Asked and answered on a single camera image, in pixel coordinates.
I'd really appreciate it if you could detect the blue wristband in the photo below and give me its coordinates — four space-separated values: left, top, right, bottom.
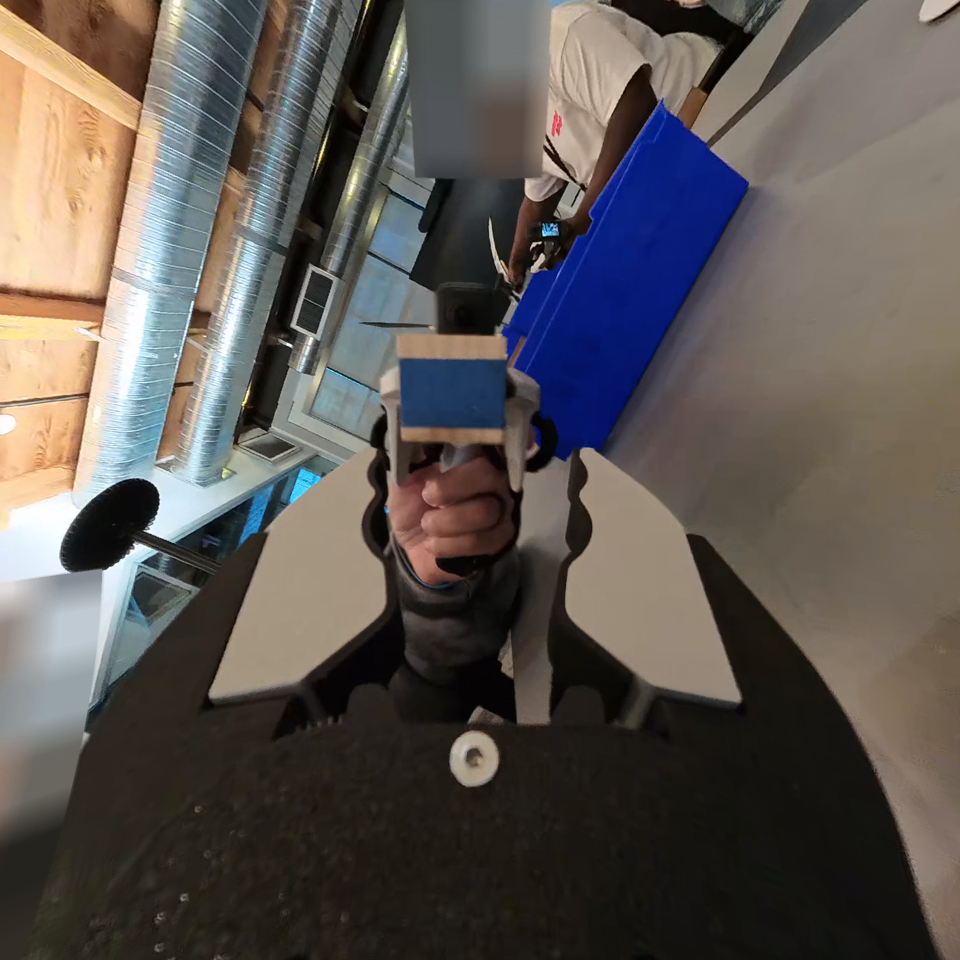
391 551 459 595

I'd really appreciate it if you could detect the smooth silver ventilation duct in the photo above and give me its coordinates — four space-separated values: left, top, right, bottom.
176 0 361 485

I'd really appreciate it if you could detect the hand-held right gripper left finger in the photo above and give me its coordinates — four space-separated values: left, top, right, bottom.
207 447 397 725

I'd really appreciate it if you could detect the wooden cube with blue stripe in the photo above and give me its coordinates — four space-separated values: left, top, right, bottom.
396 333 510 445

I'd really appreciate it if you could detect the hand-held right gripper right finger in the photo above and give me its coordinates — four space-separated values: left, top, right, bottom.
547 447 745 732

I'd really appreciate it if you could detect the grey desk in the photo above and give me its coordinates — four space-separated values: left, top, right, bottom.
510 0 960 960

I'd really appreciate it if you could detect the white paper strip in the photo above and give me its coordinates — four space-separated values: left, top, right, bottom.
487 217 519 290

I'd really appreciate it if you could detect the ribbed silver ventilation duct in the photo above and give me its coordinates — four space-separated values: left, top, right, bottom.
71 0 271 500

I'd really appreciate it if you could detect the person's left hand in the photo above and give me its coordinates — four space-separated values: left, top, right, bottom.
386 450 520 590

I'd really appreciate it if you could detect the large black screen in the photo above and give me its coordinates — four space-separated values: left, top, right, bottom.
411 176 541 290

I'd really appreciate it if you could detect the person's left forearm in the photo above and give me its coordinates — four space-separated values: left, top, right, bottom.
386 547 522 725

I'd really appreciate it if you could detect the black round ceiling fixture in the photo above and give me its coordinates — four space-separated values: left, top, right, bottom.
58 478 222 577

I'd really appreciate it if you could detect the white air vent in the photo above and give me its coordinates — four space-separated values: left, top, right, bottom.
288 266 340 336

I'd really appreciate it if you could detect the narrow silver ventilation duct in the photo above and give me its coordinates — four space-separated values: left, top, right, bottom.
288 0 412 376

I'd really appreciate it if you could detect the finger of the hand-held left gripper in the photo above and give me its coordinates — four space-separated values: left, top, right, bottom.
504 369 543 490
379 367 412 486

